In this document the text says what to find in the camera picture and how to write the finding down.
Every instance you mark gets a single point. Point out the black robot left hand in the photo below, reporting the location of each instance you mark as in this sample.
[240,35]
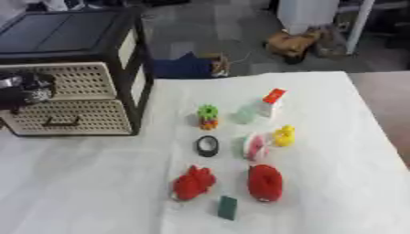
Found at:
[26,90]

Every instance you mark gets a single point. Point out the black drawer cabinet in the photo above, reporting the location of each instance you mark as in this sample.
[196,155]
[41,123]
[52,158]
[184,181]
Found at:
[64,36]

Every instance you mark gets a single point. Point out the blue bag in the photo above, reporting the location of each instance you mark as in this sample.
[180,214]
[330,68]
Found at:
[184,67]

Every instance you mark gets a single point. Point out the green and orange gear toy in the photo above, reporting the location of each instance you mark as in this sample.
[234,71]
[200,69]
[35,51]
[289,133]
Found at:
[207,117]

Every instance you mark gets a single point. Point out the black tape roll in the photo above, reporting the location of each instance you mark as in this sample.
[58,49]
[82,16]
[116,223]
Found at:
[207,146]

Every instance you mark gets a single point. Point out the red crumpled soft toy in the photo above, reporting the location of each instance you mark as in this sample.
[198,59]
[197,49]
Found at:
[193,182]

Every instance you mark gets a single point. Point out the pale green translucent cup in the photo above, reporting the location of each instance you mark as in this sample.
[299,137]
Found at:
[245,114]

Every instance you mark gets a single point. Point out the dark green rectangular block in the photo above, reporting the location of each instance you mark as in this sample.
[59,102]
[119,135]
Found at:
[228,207]

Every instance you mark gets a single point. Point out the pink and white round toy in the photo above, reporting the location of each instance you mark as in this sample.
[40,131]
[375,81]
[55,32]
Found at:
[255,146]

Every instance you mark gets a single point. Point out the white box with red top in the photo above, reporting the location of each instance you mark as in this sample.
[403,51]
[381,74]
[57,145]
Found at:
[272,102]

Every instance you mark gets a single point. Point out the yellow rubber duck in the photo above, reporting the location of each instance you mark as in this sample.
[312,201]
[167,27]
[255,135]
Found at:
[284,136]

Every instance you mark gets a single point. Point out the white cabinet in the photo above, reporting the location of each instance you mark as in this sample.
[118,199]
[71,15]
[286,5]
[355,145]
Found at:
[307,15]

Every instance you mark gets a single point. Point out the white post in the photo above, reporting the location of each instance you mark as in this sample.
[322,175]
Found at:
[359,26]

